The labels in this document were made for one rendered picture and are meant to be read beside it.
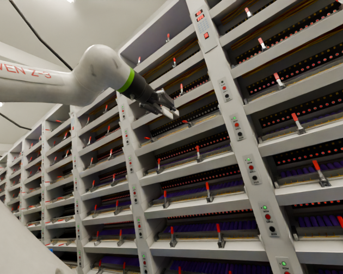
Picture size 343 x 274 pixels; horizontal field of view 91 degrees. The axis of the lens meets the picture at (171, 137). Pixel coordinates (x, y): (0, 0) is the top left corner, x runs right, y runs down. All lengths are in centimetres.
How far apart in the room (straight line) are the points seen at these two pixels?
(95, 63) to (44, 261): 44
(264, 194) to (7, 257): 73
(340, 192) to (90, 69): 86
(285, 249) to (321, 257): 10
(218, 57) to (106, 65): 59
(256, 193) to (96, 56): 74
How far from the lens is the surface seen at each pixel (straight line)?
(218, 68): 92
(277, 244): 83
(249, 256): 88
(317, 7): 122
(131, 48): 149
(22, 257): 25
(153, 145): 102
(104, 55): 55
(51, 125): 254
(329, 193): 79
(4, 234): 25
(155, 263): 119
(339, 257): 84
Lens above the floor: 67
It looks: 16 degrees up
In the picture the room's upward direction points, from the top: 12 degrees counter-clockwise
